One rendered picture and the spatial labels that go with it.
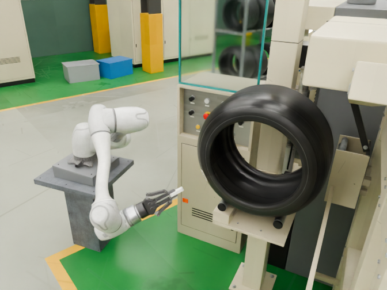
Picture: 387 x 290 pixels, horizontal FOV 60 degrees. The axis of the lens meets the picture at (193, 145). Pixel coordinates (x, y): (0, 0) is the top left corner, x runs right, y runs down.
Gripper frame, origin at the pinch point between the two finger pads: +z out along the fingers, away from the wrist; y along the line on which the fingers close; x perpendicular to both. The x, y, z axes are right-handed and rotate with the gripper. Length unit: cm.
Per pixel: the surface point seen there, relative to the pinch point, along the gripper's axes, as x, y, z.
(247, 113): 25, -23, 40
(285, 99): 27, -21, 56
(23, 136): -317, -66, -137
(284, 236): 12, 42, 36
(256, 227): 3.6, 35.0, 27.2
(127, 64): -578, -116, 42
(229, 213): -0.2, 22.9, 18.6
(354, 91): 80, -26, 50
